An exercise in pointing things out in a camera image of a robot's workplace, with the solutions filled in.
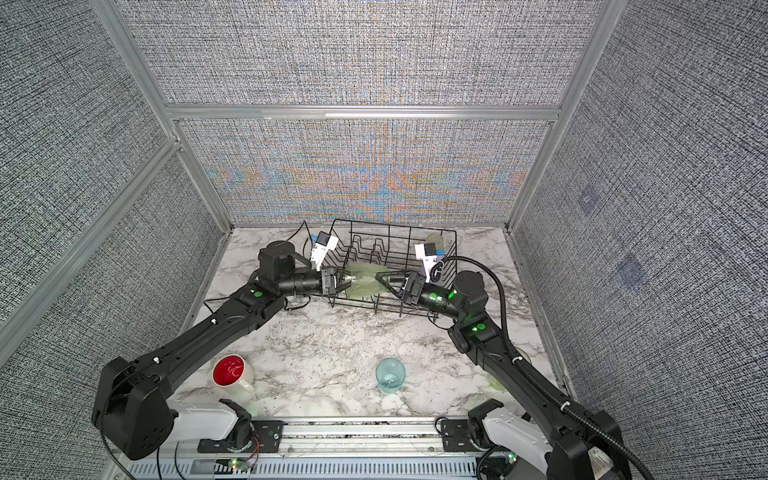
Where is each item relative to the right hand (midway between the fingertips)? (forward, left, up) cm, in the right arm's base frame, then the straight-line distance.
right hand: (380, 282), depth 65 cm
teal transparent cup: (-9, -2, -31) cm, 33 cm away
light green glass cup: (-12, -30, -30) cm, 45 cm away
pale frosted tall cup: (+40, -20, -29) cm, 53 cm away
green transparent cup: (0, +3, +2) cm, 3 cm away
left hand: (+3, +5, -4) cm, 7 cm away
